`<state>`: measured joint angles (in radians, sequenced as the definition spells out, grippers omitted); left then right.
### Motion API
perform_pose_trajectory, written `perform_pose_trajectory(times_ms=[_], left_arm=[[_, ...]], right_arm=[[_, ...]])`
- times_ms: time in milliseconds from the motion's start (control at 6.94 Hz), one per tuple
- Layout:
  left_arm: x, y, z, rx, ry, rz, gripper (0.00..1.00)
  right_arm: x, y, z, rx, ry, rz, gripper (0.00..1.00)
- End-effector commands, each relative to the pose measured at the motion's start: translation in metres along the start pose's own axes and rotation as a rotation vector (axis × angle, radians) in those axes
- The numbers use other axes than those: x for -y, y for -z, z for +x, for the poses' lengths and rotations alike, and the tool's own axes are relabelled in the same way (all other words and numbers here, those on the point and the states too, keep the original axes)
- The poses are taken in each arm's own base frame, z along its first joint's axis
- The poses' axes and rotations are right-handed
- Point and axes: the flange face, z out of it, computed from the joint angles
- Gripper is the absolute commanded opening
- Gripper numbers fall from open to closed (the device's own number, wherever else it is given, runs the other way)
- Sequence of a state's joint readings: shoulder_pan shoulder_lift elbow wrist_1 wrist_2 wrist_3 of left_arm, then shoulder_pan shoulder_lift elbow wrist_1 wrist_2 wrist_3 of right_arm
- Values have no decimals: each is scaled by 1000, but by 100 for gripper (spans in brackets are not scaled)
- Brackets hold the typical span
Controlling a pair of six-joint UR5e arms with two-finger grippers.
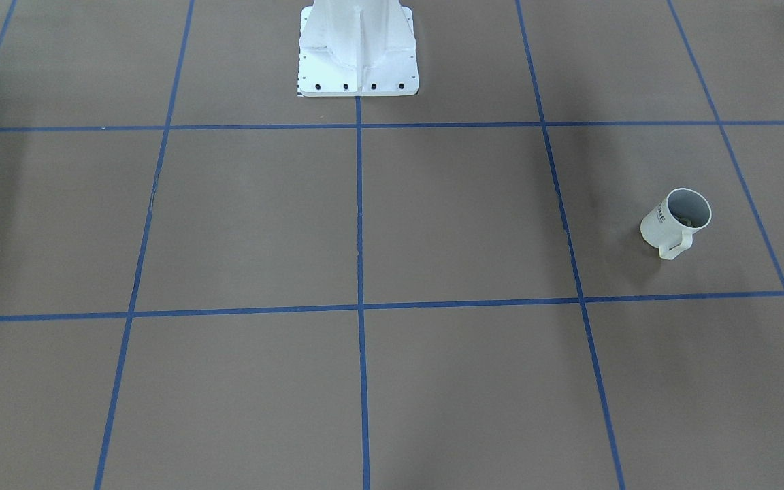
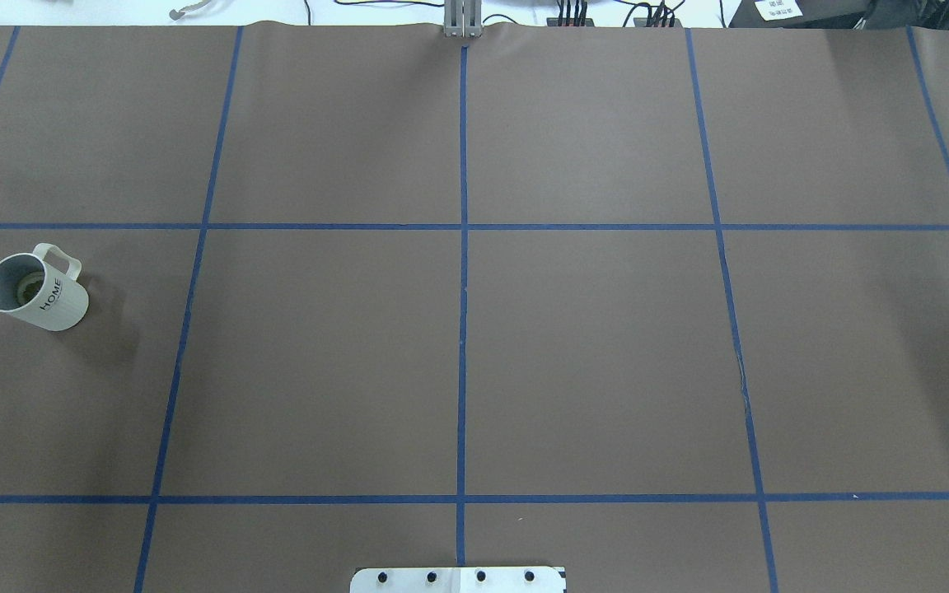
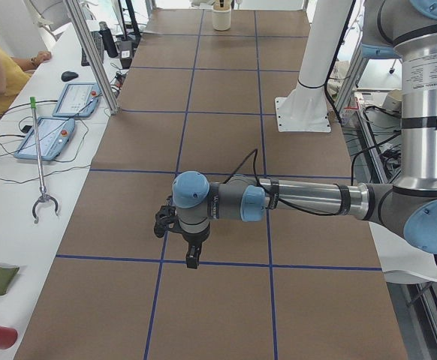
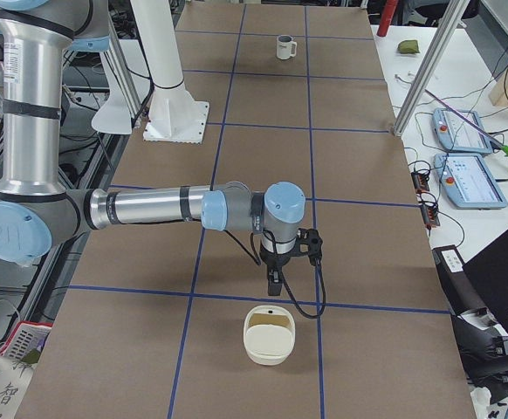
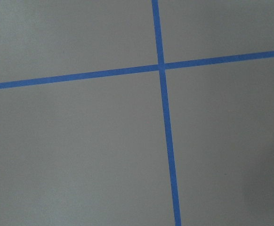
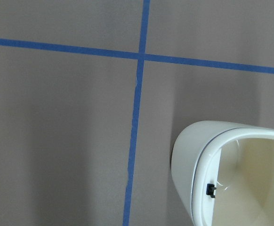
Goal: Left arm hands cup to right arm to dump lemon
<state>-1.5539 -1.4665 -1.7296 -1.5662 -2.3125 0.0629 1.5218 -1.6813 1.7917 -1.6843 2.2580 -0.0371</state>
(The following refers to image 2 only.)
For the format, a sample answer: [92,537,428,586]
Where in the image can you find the yellow lemon slice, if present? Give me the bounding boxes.
[15,273,44,306]

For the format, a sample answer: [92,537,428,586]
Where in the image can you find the white ribbed HOME mug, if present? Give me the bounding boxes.
[0,242,89,333]

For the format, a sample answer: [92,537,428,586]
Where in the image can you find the brown table mat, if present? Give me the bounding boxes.
[0,22,949,592]

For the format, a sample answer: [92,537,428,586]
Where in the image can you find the right USB hub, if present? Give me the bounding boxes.
[643,2,680,29]

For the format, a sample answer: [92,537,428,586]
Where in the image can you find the black box with label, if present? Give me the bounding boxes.
[724,1,949,30]

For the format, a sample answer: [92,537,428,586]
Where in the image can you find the grey aluminium camera post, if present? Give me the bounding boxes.
[443,0,484,39]

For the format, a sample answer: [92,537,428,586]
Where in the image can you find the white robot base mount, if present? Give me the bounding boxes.
[349,566,568,592]

